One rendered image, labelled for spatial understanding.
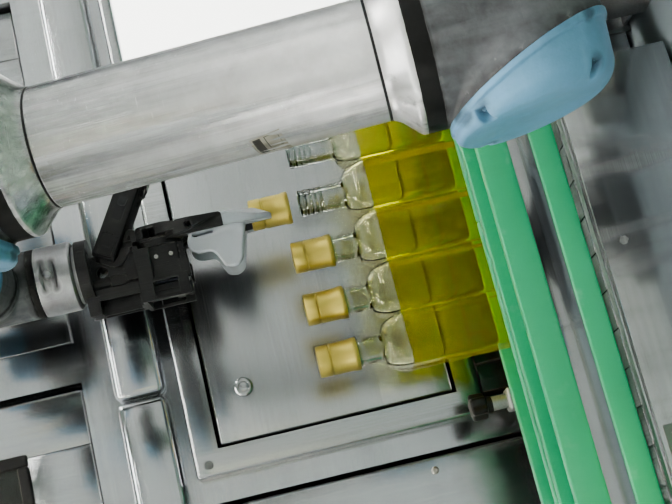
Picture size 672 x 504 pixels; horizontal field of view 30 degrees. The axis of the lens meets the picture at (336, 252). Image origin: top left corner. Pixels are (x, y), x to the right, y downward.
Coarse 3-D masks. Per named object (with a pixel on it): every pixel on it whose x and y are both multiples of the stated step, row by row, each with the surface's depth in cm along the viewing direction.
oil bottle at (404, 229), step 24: (456, 192) 135; (360, 216) 135; (384, 216) 134; (408, 216) 134; (432, 216) 134; (456, 216) 134; (360, 240) 134; (384, 240) 133; (408, 240) 133; (432, 240) 133; (456, 240) 134
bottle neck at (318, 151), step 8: (304, 144) 137; (312, 144) 137; (320, 144) 137; (328, 144) 137; (288, 152) 137; (296, 152) 137; (304, 152) 137; (312, 152) 137; (320, 152) 137; (328, 152) 137; (288, 160) 137; (296, 160) 137; (304, 160) 138; (312, 160) 138; (320, 160) 138
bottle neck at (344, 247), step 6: (342, 234) 135; (348, 234) 135; (336, 240) 135; (342, 240) 135; (348, 240) 135; (336, 246) 134; (342, 246) 134; (348, 246) 134; (354, 246) 134; (336, 252) 134; (342, 252) 134; (348, 252) 135; (354, 252) 135; (336, 258) 135; (342, 258) 135; (348, 258) 135
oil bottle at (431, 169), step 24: (432, 144) 136; (360, 168) 135; (384, 168) 135; (408, 168) 135; (432, 168) 135; (456, 168) 135; (360, 192) 134; (384, 192) 134; (408, 192) 134; (432, 192) 135
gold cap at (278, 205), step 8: (256, 200) 136; (264, 200) 136; (272, 200) 135; (280, 200) 135; (288, 200) 135; (256, 208) 135; (264, 208) 135; (272, 208) 135; (280, 208) 135; (288, 208) 135; (272, 216) 135; (280, 216) 135; (288, 216) 135; (256, 224) 135; (264, 224) 136; (272, 224) 136; (280, 224) 136
